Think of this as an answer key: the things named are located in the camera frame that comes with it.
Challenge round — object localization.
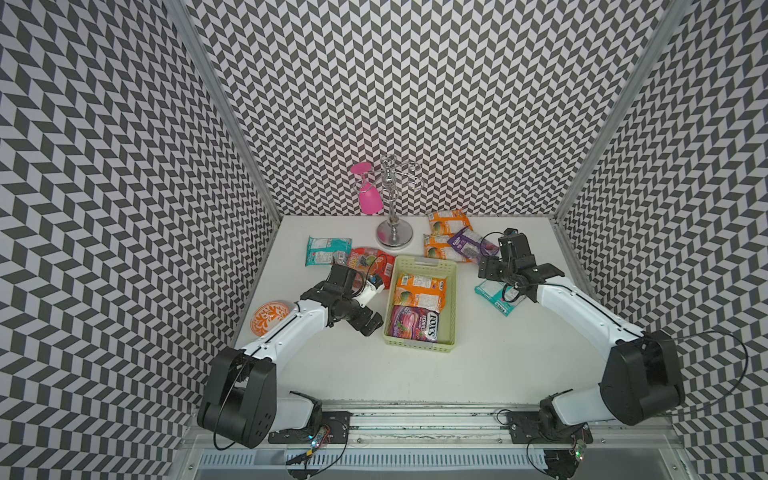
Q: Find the orange Fox's candy bag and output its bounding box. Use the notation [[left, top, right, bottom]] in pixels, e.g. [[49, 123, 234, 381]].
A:
[[393, 273, 447, 313]]

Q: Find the pink purple Fox's candy bag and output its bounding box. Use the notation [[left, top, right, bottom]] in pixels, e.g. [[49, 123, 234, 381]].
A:
[[387, 306, 439, 343]]

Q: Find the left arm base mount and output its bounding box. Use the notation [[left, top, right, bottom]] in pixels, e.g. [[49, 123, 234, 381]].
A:
[[267, 391, 352, 445]]

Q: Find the orange candy bag under purple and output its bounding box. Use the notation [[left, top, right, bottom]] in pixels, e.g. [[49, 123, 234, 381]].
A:
[[423, 234, 470, 263]]

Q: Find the pink plastic wine glass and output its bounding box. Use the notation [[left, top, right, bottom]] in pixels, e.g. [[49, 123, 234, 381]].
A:
[[350, 162, 384, 215]]

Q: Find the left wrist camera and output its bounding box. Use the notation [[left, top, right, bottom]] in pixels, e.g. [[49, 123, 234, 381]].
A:
[[356, 276, 384, 307]]

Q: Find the teal Fox's candy bag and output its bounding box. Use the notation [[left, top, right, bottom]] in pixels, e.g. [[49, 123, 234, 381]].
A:
[[474, 280, 525, 317]]

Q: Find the orange candy bag at wall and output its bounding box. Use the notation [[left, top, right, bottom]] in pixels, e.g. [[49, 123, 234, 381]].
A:
[[427, 209, 471, 236]]

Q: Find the light green plastic basket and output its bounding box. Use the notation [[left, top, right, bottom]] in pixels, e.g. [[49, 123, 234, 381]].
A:
[[383, 255, 458, 353]]

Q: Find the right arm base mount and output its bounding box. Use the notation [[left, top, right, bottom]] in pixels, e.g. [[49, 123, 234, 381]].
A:
[[497, 389, 594, 446]]

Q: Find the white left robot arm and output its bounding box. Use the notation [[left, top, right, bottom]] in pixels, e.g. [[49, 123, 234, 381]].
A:
[[197, 265, 384, 450]]

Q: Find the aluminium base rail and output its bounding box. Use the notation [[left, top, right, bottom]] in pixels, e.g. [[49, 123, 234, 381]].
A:
[[166, 401, 699, 479]]

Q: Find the orange patterned plate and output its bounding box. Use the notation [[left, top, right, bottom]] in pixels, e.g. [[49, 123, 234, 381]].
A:
[[249, 301, 292, 337]]

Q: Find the teal candy bag left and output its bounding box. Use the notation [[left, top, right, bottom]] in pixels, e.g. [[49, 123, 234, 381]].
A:
[[305, 236, 352, 266]]

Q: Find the chrome glass holder stand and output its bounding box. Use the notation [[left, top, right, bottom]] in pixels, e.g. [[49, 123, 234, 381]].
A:
[[376, 154, 419, 250]]

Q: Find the red 100 candy bag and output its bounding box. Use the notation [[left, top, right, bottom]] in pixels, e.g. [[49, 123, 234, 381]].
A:
[[347, 247, 395, 290]]

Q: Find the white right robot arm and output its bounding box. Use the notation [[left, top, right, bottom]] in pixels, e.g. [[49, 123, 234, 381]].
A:
[[478, 228, 685, 438]]

